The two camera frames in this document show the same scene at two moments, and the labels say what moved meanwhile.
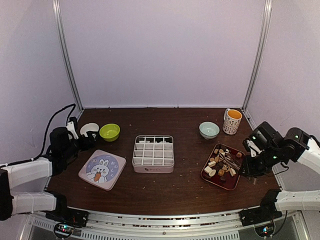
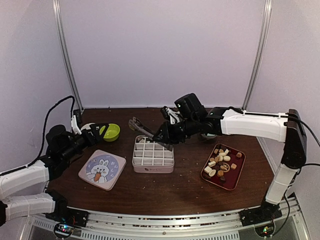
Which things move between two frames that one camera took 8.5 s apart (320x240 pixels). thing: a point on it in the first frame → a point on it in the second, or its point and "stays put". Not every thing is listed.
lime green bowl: (110, 132) stays put
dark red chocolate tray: (222, 166) stays put
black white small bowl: (89, 127) stays put
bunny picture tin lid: (102, 169) stays put
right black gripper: (250, 170) → (167, 134)
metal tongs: (228, 159) → (136, 124)
